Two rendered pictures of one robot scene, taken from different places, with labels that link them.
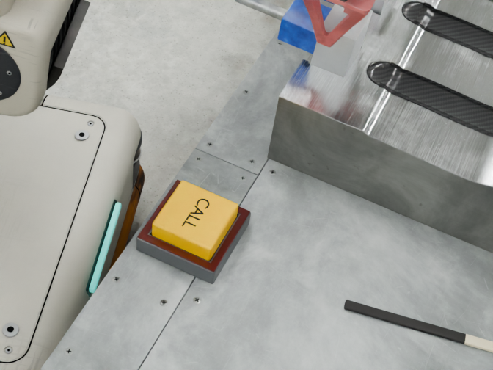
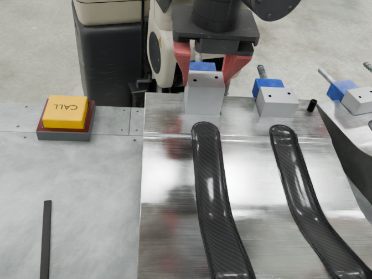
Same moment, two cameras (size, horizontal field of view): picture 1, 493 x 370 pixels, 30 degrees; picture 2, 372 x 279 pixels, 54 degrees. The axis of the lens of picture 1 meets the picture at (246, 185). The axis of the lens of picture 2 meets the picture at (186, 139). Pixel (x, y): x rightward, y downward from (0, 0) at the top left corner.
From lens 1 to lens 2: 0.71 m
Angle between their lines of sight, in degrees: 42
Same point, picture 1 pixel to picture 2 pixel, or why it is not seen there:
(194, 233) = (50, 109)
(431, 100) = (206, 164)
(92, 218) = not seen: hidden behind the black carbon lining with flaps
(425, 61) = (239, 149)
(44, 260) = not seen: hidden behind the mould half
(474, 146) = (177, 198)
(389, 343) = (25, 234)
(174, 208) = (65, 98)
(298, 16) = (195, 66)
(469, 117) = (210, 190)
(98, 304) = (8, 106)
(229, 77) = not seen: hidden behind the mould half
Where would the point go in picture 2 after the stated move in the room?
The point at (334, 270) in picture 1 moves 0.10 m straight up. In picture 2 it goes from (74, 189) to (64, 139)
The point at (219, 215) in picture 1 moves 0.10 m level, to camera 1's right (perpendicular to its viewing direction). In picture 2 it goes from (68, 115) to (78, 162)
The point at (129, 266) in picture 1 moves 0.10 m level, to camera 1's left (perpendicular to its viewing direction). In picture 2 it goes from (36, 108) to (32, 75)
